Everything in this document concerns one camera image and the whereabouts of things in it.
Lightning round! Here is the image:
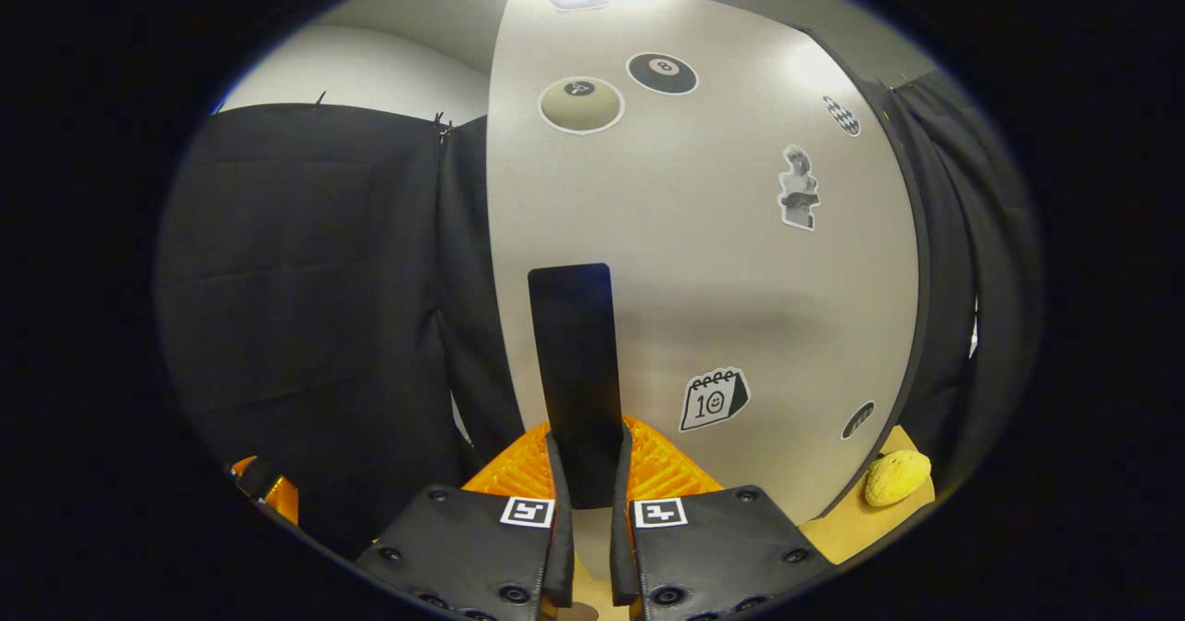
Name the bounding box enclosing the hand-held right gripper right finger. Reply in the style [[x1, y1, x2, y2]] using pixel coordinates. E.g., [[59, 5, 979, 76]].
[[607, 415, 839, 621]]

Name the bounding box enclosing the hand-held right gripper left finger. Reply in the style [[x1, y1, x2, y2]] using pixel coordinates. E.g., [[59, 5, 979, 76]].
[[355, 420, 579, 621]]

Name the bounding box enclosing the black door handle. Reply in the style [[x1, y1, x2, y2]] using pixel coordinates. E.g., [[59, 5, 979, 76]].
[[528, 263, 624, 509]]

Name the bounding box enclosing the light grey cabinet door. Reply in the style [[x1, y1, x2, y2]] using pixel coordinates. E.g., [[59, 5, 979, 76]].
[[486, 0, 927, 525]]

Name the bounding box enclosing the black backdrop cloth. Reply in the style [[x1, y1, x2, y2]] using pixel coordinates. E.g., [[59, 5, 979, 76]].
[[153, 70, 1042, 562]]

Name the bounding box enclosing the yellow bumpy toy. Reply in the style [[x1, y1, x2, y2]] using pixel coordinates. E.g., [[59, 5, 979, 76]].
[[866, 449, 932, 508]]

